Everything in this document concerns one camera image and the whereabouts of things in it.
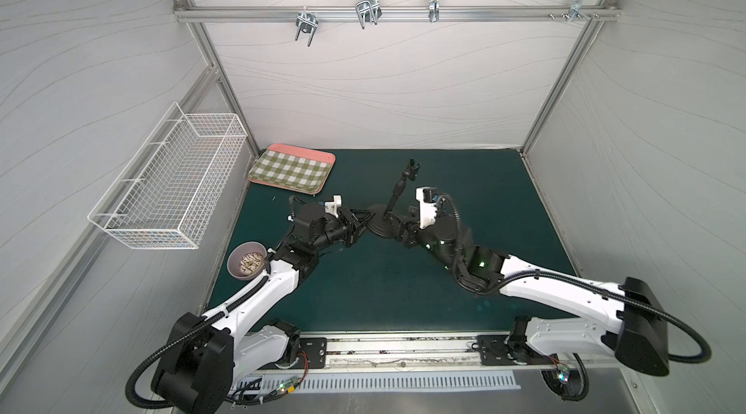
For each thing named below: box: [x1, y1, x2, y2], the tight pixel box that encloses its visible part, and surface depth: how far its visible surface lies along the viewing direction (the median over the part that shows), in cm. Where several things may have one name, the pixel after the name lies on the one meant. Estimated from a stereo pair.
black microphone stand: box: [366, 158, 421, 238], surface depth 75 cm
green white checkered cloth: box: [248, 149, 333, 194], surface depth 114 cm
